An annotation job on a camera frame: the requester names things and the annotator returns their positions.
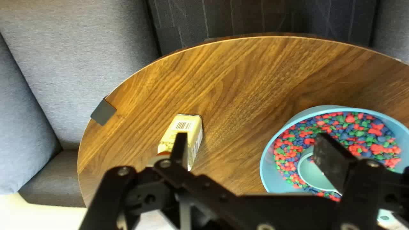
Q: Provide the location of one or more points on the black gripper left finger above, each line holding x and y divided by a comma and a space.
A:
179, 149

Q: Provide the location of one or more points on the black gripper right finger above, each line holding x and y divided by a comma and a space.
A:
333, 162

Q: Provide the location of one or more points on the gold wrapped snack bar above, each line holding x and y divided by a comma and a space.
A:
186, 126

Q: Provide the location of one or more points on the teal plastic spoon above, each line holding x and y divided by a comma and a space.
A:
310, 174

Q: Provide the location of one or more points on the colourful beads in bowl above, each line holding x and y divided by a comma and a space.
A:
361, 132

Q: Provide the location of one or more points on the blue plastic bowl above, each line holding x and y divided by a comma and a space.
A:
272, 174

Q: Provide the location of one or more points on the grey square tag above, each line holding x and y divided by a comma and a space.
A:
102, 112

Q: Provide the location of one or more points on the dark grey sofa seat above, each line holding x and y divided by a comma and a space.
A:
55, 183

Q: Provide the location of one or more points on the light grey sofa backrest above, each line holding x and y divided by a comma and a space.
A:
76, 55

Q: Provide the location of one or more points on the dark patterned cushion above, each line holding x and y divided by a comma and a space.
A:
255, 20

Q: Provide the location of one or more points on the blue-grey sofa cushion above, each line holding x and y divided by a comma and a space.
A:
20, 136

